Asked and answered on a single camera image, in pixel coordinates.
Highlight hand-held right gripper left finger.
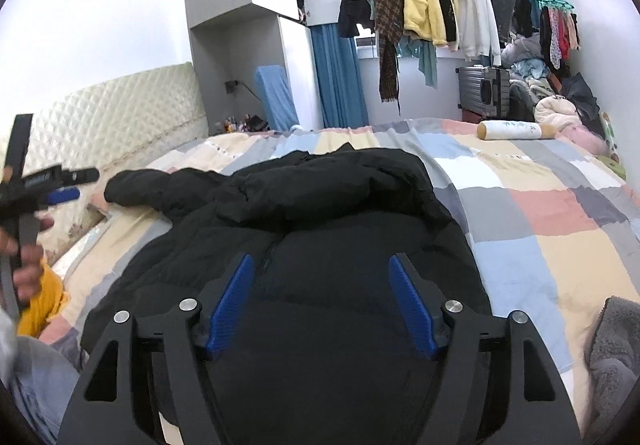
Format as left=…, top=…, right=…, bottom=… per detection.
left=57, top=252, right=256, bottom=445

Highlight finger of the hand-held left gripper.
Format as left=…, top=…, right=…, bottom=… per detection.
left=41, top=188, right=81, bottom=207
left=27, top=166, right=101, bottom=187

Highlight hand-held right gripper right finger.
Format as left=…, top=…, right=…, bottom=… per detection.
left=389, top=252, right=583, bottom=445

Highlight black puffer jacket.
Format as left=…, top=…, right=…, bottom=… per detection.
left=80, top=148, right=495, bottom=445

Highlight pile of clothes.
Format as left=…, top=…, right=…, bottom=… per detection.
left=500, top=32, right=602, bottom=128

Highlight person's left hand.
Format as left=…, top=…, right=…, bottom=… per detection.
left=0, top=216, right=55, bottom=302

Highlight white quilted floral sheet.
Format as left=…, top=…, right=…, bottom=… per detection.
left=49, top=212, right=128, bottom=283

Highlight cream quilted headboard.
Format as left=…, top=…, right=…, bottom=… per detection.
left=0, top=61, right=209, bottom=248

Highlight patchwork checked quilt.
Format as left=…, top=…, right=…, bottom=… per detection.
left=39, top=118, right=640, bottom=443

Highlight row of cosmetic bottles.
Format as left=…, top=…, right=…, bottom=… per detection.
left=220, top=112, right=271, bottom=134

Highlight person's blue jeans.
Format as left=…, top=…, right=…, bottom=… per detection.
left=0, top=334, right=84, bottom=445

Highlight white cylindrical bolster pillow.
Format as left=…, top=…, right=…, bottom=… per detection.
left=477, top=120, right=557, bottom=142

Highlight grey fleece blanket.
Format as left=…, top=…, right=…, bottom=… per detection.
left=584, top=296, right=640, bottom=438

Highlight blue covered chair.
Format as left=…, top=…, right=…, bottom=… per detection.
left=254, top=65, right=301, bottom=131

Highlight grey suitcase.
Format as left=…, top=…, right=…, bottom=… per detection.
left=456, top=65, right=512, bottom=120

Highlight cream plush cushion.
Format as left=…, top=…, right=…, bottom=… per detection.
left=533, top=95, right=579, bottom=127

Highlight blue curtain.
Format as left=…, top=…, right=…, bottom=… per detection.
left=310, top=22, right=369, bottom=128

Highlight pink plush cushion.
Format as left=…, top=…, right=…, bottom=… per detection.
left=564, top=124, right=614, bottom=157

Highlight teal hanging garment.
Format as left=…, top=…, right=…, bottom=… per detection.
left=398, top=35, right=439, bottom=88

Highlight green white toy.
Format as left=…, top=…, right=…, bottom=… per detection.
left=599, top=112, right=628, bottom=178

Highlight brown plaid scarf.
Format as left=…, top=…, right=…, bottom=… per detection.
left=372, top=0, right=404, bottom=102

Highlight white hoodie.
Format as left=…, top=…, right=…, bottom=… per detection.
left=452, top=0, right=503, bottom=67

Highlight green clip hanger with socks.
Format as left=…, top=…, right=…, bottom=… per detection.
left=535, top=0, right=583, bottom=72

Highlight black wall plug with cable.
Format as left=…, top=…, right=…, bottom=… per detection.
left=224, top=79, right=261, bottom=106

